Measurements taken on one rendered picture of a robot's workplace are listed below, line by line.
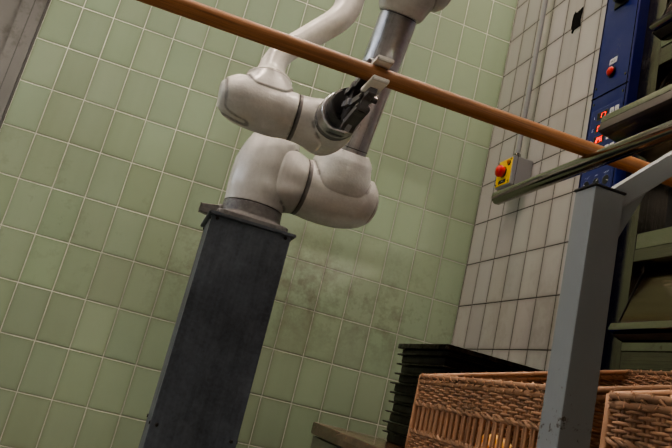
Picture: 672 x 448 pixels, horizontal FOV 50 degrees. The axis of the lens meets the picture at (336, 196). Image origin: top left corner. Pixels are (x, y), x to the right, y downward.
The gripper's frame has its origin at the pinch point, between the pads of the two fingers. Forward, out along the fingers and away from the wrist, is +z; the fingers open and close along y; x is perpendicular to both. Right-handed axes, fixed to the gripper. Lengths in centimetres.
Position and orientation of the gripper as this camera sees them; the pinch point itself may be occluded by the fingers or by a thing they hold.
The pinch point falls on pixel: (377, 75)
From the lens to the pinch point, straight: 125.8
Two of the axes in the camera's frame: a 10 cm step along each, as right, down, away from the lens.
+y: -2.4, 9.4, -2.6
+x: -9.3, -2.9, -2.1
